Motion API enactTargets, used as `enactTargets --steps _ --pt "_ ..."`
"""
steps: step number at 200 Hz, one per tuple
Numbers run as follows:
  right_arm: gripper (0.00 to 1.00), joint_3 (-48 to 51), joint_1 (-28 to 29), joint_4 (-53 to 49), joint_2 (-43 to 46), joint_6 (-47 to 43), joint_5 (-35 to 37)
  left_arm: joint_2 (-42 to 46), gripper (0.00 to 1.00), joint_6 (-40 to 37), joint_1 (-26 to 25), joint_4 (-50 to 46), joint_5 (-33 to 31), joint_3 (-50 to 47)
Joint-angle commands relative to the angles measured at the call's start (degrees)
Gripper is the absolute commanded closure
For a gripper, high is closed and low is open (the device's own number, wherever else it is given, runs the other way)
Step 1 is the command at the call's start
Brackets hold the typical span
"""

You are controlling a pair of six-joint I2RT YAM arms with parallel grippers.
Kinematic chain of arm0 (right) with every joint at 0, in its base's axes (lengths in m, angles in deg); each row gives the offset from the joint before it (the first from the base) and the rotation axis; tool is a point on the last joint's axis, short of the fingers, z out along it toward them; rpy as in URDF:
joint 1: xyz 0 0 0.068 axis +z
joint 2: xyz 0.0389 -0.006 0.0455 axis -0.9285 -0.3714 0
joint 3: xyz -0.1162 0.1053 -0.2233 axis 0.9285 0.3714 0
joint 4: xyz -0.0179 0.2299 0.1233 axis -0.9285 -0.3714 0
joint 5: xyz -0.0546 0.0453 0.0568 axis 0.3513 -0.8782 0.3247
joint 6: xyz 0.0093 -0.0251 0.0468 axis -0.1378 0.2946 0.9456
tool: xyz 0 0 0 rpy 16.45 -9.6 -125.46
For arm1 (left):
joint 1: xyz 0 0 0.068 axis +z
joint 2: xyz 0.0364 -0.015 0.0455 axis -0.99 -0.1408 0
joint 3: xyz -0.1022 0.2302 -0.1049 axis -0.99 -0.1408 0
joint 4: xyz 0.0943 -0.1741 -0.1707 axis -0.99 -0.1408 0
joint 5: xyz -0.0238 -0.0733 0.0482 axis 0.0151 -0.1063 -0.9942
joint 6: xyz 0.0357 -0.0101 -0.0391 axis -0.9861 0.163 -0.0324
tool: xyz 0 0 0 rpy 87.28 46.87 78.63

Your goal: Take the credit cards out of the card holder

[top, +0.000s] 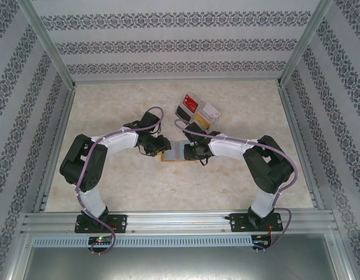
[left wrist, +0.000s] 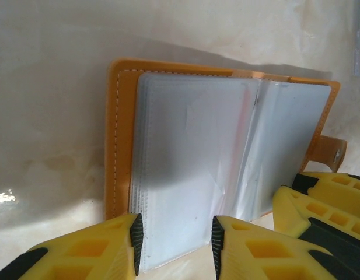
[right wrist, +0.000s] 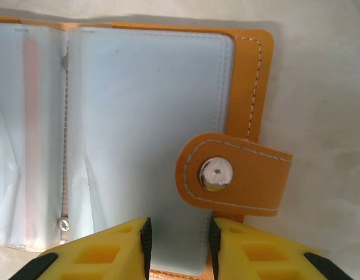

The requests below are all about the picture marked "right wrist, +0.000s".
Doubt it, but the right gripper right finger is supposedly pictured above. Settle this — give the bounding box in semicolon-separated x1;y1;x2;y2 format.
208;217;353;280

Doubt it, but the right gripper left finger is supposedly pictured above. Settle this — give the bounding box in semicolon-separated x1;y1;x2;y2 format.
23;217;153;280

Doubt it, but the orange leather card holder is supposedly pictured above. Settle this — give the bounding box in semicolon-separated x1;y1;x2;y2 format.
0;16;294;280

